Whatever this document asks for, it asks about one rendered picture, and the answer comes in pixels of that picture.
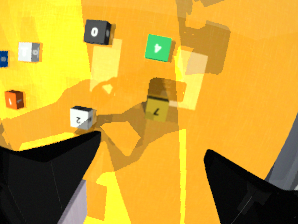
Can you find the yellow digit block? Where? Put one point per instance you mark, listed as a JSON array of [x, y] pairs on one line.
[[156, 109]]

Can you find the blue block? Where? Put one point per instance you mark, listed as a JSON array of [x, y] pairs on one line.
[[3, 59]]

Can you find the orange block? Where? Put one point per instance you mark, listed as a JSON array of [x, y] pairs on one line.
[[14, 99]]

